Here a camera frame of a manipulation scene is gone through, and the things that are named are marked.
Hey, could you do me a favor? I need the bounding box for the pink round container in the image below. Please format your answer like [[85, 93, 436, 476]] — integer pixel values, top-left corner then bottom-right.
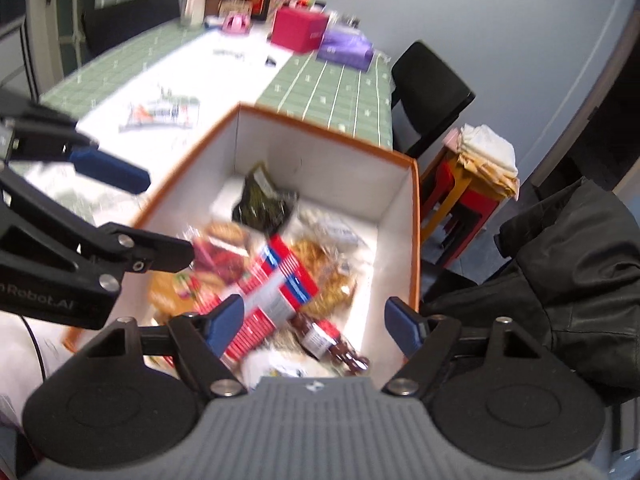
[[221, 12, 252, 35]]

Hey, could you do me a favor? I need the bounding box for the orange cardboard box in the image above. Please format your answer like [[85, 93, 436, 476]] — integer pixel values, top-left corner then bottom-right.
[[94, 104, 420, 387]]

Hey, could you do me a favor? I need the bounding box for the green checkered tablecloth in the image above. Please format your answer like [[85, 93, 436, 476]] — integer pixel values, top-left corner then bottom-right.
[[0, 14, 396, 411]]

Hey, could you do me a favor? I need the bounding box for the black cable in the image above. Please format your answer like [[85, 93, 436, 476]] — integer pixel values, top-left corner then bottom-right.
[[19, 314, 49, 380]]

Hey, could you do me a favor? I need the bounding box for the black leather jacket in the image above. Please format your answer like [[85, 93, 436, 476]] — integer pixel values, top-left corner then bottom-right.
[[420, 179, 639, 405]]

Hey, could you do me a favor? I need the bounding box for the beige small radio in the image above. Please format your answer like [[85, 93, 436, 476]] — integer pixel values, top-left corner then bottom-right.
[[219, 0, 252, 18]]

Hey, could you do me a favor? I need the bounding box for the pink cube box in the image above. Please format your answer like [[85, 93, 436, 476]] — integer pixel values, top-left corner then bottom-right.
[[270, 6, 329, 53]]

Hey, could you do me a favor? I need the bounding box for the red cap chocolate bottle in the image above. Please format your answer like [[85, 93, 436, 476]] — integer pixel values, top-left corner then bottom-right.
[[288, 312, 370, 376]]

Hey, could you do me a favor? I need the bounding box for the black chair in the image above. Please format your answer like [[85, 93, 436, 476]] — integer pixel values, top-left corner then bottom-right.
[[80, 0, 180, 58], [390, 40, 475, 159]]

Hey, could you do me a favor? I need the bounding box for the yellow cracker snack bag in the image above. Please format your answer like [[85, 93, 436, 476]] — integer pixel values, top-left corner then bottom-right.
[[285, 207, 374, 318]]

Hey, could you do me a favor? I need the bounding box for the dried fruit chips bag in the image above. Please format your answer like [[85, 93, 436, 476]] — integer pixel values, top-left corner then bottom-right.
[[148, 218, 266, 325]]

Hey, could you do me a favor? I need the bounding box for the dark green snack packet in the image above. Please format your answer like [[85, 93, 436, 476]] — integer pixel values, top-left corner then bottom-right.
[[232, 162, 299, 238]]

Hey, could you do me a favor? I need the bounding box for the purple tissue pack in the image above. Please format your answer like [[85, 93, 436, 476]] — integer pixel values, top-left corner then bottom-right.
[[317, 27, 374, 72]]

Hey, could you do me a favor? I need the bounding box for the red white snack packet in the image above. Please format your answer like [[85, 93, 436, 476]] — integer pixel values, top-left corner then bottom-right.
[[201, 235, 319, 365]]

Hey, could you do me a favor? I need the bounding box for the folded cloth stack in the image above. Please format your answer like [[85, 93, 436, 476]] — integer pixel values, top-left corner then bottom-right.
[[454, 124, 520, 200]]

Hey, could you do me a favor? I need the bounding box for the black chair far left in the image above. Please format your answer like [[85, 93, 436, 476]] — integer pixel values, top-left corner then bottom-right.
[[80, 0, 180, 58]]

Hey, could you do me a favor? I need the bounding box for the black chair right side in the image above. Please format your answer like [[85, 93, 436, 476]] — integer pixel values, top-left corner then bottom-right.
[[390, 40, 475, 159]]

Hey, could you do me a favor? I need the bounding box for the grey spicy strip packet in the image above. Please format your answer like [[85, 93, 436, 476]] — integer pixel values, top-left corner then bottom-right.
[[119, 89, 201, 131]]

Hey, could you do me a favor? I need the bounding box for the door with glass panes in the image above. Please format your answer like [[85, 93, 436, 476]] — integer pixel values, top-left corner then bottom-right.
[[26, 0, 117, 96]]

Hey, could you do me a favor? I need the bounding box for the red wooden stool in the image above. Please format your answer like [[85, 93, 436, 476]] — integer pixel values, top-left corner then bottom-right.
[[420, 148, 503, 266]]

